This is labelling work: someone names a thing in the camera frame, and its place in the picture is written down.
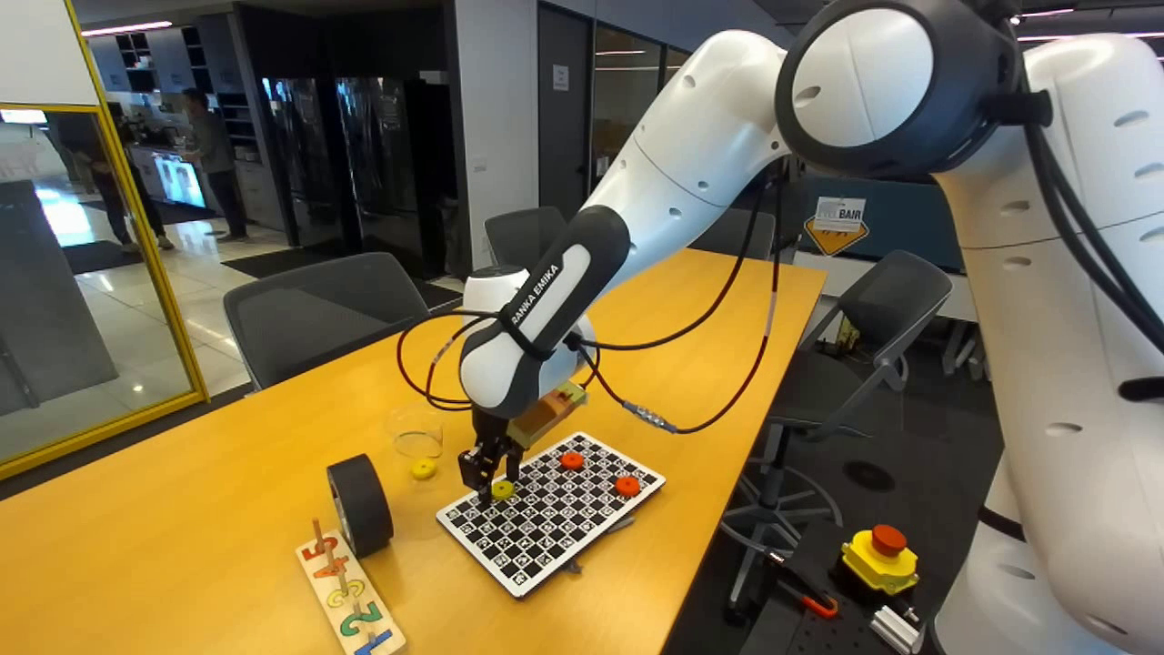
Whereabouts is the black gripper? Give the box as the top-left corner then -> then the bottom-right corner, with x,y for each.
458,412 -> 524,503

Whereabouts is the orange ring board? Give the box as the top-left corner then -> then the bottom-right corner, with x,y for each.
557,450 -> 584,472

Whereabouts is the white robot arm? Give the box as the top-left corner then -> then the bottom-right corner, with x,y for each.
458,0 -> 1164,655

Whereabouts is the clear plastic cup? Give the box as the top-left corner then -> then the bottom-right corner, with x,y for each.
392,430 -> 444,480

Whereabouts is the black white checkered calibration board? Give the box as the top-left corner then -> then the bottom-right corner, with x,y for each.
437,434 -> 664,598

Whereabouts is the black tape roll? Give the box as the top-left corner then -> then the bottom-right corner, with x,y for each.
327,456 -> 392,557

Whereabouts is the wooden number puzzle board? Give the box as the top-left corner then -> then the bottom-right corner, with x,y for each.
294,525 -> 406,655

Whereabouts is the grey chair middle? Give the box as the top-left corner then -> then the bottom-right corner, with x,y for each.
484,208 -> 566,274

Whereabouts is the grey office chair left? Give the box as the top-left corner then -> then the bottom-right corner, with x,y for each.
220,251 -> 430,386

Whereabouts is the grey office chair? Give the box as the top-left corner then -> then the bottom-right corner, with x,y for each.
220,251 -> 430,386
721,251 -> 954,611

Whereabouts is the grey office chair right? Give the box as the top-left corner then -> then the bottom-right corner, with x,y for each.
721,251 -> 954,611

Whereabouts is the yellow red emergency stop button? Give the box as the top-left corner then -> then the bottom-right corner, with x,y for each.
838,525 -> 920,598

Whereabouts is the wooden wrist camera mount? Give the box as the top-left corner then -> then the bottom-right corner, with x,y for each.
509,383 -> 584,449

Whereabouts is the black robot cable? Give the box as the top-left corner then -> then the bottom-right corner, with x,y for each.
392,167 -> 788,435

